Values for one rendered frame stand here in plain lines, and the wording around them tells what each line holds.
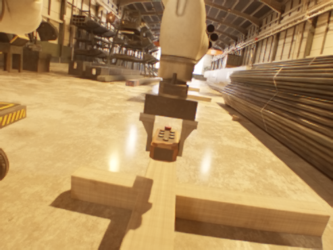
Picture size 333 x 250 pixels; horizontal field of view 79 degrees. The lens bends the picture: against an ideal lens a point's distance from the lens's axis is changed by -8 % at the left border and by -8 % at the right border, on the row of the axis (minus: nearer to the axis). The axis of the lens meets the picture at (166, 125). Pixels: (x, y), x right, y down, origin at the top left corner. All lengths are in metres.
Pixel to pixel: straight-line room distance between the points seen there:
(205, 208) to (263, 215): 0.22
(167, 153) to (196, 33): 0.29
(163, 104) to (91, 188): 0.48
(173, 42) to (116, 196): 0.59
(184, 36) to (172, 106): 0.16
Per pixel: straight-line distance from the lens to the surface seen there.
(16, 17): 1.04
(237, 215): 0.89
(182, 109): 0.53
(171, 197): 0.61
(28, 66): 8.40
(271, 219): 0.94
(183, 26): 0.51
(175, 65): 0.51
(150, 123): 0.56
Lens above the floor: 0.52
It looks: 13 degrees down
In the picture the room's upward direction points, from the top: 9 degrees clockwise
